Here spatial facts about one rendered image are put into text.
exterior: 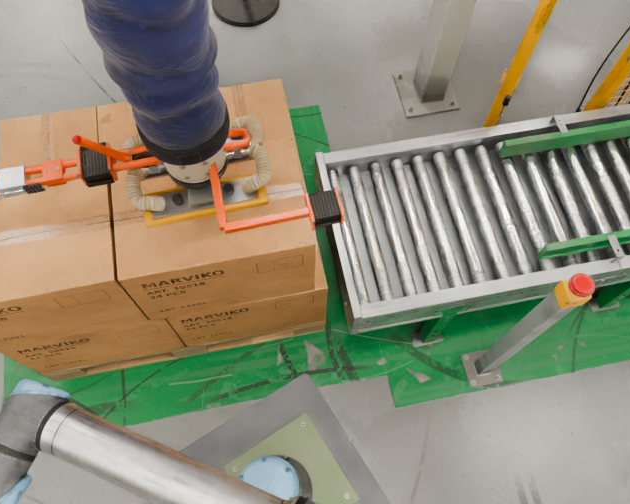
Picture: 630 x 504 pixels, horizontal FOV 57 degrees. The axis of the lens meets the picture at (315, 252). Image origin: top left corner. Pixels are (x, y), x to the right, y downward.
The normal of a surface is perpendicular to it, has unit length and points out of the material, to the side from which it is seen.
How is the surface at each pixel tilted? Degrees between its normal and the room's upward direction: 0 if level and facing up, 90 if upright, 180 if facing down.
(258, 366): 0
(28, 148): 0
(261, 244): 0
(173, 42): 73
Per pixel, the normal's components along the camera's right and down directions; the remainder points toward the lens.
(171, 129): -0.03, 0.78
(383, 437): 0.01, -0.41
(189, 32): 0.73, 0.47
